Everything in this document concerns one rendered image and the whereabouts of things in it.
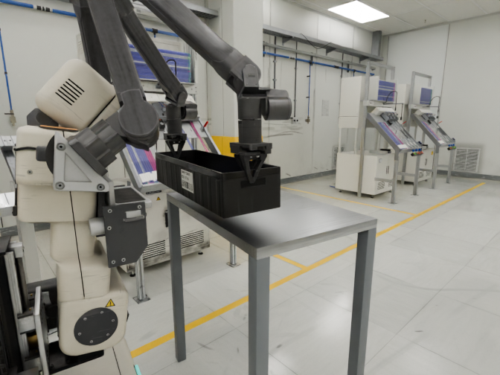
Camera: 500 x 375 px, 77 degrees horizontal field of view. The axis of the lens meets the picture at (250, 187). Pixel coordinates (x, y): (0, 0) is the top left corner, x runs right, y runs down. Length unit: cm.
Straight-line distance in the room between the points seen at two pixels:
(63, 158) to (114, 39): 28
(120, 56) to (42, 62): 307
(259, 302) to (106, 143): 51
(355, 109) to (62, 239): 445
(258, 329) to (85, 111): 67
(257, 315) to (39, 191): 60
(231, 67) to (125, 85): 23
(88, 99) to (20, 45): 300
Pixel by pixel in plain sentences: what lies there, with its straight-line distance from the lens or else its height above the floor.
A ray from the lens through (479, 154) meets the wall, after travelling 753.
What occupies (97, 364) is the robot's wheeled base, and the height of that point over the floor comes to 28.
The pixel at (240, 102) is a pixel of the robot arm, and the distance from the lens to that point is 76.
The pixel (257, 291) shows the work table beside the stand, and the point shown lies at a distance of 82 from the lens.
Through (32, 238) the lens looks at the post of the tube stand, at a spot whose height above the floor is 51.
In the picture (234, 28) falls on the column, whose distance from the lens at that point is 429.
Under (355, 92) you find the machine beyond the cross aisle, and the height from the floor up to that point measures 150.
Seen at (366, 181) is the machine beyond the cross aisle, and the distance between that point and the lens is 488.
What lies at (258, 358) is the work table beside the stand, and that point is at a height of 50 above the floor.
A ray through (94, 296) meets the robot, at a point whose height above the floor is 66.
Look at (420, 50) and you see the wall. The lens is 802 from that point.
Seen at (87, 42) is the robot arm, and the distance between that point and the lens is 106.
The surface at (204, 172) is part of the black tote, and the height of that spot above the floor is 97.
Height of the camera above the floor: 110
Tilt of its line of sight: 12 degrees down
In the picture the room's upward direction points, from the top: straight up
